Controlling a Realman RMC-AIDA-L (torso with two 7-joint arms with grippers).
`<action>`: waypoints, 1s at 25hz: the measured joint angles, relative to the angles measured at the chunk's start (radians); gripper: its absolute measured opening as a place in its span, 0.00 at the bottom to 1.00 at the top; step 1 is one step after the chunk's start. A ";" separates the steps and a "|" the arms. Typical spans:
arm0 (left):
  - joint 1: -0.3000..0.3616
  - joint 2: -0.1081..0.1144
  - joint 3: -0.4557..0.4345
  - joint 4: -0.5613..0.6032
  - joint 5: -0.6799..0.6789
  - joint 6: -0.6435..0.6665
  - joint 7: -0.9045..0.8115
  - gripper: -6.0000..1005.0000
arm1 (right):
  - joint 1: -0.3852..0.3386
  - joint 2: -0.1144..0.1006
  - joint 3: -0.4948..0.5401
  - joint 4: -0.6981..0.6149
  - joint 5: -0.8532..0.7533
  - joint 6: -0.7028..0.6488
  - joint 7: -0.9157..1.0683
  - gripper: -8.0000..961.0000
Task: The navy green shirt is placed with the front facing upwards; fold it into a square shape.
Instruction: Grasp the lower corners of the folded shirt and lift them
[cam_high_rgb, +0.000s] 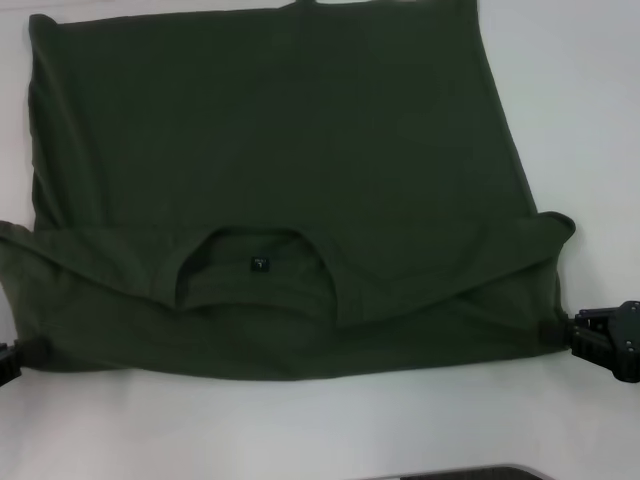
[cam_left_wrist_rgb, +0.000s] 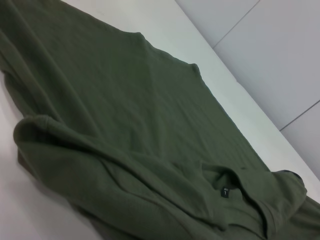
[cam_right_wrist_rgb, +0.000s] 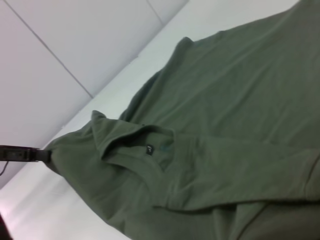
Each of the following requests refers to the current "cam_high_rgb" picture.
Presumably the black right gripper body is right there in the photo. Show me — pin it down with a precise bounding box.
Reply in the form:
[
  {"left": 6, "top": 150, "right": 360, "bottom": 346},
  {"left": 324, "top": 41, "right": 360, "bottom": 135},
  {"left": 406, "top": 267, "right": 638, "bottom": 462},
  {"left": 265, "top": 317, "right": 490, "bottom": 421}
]
[{"left": 604, "top": 299, "right": 640, "bottom": 385}]

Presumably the dark green printed t-shirt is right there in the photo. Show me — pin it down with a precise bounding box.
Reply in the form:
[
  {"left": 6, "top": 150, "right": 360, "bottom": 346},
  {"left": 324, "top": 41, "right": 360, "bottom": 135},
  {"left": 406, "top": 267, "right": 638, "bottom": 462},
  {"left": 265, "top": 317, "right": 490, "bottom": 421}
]
[{"left": 0, "top": 0, "right": 577, "bottom": 382}]

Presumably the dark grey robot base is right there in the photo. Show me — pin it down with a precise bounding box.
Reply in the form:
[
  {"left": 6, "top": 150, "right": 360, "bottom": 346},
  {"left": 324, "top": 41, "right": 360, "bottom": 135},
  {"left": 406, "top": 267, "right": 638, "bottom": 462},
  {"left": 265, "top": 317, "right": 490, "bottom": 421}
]
[{"left": 399, "top": 463, "right": 556, "bottom": 480}]

